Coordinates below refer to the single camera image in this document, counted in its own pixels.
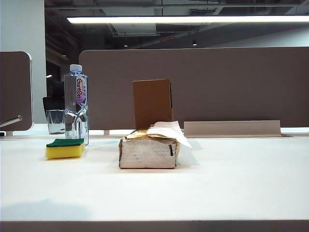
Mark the black office chair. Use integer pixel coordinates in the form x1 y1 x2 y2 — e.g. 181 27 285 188
42 79 66 121

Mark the yellow sponge with green scourer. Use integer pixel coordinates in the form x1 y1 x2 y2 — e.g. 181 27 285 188
45 138 85 161

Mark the wide brown desk partition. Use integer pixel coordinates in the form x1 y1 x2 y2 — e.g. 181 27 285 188
78 47 309 131

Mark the silver metal rod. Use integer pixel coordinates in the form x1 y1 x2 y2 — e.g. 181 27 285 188
0 115 23 128

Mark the long ceiling light strip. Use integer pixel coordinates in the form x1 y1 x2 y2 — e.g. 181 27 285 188
67 15 309 24

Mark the brown partition with white edge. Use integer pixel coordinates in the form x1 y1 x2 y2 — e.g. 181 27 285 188
0 51 34 132

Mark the clear drinking glass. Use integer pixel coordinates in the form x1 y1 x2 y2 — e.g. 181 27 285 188
45 109 66 135

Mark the clear Ganten water bottle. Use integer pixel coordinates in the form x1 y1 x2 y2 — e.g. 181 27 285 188
64 64 89 147

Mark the brown cardboard box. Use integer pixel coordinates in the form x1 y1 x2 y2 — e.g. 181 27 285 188
132 79 174 130

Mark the soft tissue pack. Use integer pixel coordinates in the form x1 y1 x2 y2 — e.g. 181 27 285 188
118 129 181 169

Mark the white tissue sheet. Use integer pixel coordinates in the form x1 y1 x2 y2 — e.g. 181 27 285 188
146 120 193 148

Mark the beige cable tray lid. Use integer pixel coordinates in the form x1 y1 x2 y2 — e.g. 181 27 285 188
183 120 282 138

